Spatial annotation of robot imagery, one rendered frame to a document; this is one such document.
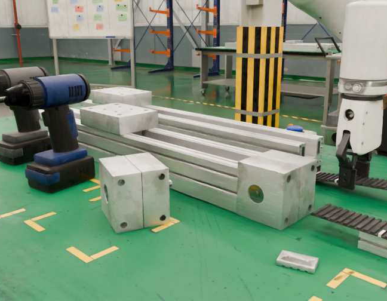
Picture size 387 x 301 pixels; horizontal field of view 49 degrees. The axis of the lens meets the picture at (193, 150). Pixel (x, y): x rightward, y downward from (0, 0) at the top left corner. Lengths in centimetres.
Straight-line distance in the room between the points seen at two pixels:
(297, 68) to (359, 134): 881
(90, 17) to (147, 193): 609
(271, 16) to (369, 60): 337
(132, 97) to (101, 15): 535
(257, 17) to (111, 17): 280
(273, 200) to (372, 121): 26
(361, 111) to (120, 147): 50
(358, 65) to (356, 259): 34
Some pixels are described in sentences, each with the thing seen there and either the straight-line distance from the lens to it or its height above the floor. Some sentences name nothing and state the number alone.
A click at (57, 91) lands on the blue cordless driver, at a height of 97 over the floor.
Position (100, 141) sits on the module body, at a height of 84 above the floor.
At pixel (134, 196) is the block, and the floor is 84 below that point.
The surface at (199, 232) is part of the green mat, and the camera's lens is 68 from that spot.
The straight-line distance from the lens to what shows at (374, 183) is 86.
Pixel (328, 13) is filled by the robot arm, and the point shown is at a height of 111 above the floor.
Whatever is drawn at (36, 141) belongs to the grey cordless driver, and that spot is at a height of 83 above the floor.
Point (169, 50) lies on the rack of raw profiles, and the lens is 1151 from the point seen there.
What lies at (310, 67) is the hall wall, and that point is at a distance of 944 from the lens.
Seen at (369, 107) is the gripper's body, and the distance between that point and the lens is 82.
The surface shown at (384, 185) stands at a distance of 85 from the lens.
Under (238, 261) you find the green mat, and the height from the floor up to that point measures 78.
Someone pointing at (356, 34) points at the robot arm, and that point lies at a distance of 80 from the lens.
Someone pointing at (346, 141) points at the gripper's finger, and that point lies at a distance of 81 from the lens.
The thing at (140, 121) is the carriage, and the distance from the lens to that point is 96.
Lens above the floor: 109
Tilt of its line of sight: 16 degrees down
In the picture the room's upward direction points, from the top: straight up
